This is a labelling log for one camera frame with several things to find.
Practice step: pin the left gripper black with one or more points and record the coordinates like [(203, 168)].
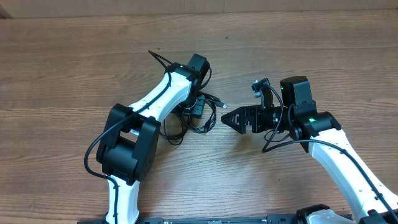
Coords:
[(198, 108)]

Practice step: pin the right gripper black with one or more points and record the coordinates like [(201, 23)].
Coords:
[(243, 117)]

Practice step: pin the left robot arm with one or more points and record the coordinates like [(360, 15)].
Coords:
[(126, 149)]

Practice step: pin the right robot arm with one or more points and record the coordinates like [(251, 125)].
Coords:
[(321, 135)]

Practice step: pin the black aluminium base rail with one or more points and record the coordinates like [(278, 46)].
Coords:
[(314, 214)]

